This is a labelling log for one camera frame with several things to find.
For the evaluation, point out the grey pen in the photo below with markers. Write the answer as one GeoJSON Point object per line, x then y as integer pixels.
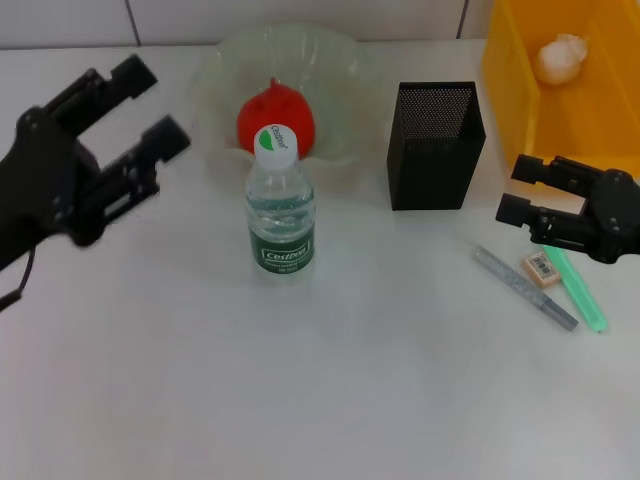
{"type": "Point", "coordinates": [520, 285]}

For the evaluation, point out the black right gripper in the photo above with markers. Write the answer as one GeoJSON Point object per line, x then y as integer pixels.
{"type": "Point", "coordinates": [617, 215]}

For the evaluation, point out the beige eraser with barcode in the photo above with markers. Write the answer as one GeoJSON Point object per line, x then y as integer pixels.
{"type": "Point", "coordinates": [539, 270]}

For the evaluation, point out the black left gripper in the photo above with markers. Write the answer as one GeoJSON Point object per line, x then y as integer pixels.
{"type": "Point", "coordinates": [35, 190]}

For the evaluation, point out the clear green-label water bottle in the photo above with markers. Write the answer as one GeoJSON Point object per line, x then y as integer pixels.
{"type": "Point", "coordinates": [280, 225]}

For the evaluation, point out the white paper ball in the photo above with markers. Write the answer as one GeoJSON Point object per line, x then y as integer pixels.
{"type": "Point", "coordinates": [560, 60]}

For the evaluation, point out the black mesh pen holder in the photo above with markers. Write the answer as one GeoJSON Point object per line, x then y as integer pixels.
{"type": "Point", "coordinates": [430, 165]}

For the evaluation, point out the yellow plastic bin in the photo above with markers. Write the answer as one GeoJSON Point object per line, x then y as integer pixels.
{"type": "Point", "coordinates": [520, 100]}

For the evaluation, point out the red-orange toy orange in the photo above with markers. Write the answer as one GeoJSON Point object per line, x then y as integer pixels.
{"type": "Point", "coordinates": [260, 115]}

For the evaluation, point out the mint green pen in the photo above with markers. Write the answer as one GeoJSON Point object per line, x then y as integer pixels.
{"type": "Point", "coordinates": [580, 290]}

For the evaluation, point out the pale green glass fruit bowl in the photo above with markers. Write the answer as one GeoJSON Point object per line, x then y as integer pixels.
{"type": "Point", "coordinates": [325, 70]}

